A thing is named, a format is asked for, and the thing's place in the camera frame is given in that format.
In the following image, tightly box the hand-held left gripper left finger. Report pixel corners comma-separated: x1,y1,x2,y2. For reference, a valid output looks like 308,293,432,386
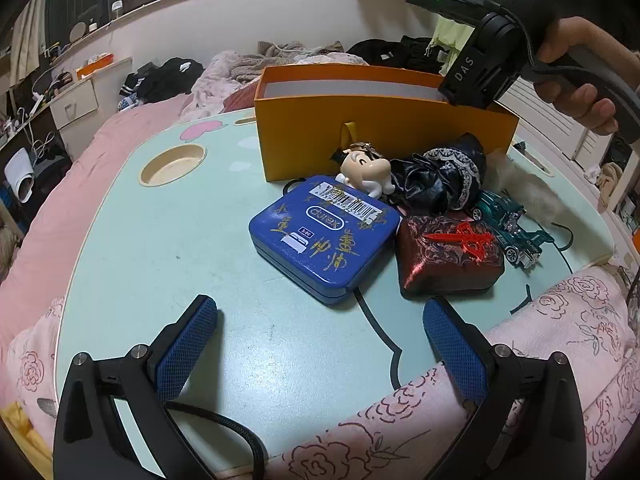
52,295,221,480

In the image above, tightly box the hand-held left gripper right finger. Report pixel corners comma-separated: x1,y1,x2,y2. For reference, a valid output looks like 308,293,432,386
422,295,588,480

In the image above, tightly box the red patterned box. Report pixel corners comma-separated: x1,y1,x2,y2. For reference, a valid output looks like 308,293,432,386
395,212,506,301

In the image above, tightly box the green toy car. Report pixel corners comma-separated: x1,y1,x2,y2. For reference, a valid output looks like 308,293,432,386
472,190,553,268

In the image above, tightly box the black lace scrunchie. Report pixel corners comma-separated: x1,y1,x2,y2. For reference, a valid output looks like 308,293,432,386
389,132,488,213

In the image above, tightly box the white fluffy pompom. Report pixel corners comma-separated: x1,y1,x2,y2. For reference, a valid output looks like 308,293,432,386
482,152,563,226

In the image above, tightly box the white cartoon figure toy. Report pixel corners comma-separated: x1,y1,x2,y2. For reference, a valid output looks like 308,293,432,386
334,142,396,200

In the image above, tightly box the blue tin box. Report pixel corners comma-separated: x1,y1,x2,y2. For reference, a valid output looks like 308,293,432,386
248,175,402,306

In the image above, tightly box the orange cardboard box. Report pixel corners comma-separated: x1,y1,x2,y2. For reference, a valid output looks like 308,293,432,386
253,64,521,183

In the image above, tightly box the cartoon printed desktop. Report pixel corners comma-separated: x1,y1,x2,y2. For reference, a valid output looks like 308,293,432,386
52,107,616,480

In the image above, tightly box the person's right hand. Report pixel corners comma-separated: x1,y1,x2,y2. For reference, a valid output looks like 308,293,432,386
531,15,633,135

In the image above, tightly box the light green hanging cloth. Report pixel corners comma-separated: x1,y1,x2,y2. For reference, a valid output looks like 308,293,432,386
432,0,506,61

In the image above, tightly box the black clothes pile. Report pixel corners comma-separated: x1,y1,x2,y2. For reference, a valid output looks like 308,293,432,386
345,35,451,76
119,57,206,106

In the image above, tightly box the pink floral quilt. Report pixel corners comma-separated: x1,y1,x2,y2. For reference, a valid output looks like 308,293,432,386
7,50,640,480

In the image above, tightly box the white louvered door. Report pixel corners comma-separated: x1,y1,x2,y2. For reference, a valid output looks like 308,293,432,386
515,107,601,171

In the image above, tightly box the beige plush toy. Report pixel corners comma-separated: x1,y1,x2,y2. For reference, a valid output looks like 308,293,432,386
597,162,626,201

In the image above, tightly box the beige knit garment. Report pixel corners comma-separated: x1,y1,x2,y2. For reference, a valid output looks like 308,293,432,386
220,40,346,83

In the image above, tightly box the pink bed sheet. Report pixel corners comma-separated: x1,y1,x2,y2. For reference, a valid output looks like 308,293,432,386
0,92,201,411

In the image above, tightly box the white curved device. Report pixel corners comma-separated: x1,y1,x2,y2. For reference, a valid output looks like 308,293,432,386
4,147,36,201

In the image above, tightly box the white bedside cabinet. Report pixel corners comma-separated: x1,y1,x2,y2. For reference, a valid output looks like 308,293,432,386
47,57,133,131

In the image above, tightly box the orange tissue box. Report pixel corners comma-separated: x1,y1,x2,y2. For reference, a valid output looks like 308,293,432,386
75,52,115,80

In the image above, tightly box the black braided cable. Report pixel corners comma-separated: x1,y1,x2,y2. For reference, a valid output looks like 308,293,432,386
165,400,271,480

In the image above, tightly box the red corduroy pillow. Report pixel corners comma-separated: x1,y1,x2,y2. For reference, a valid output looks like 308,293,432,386
222,52,371,113

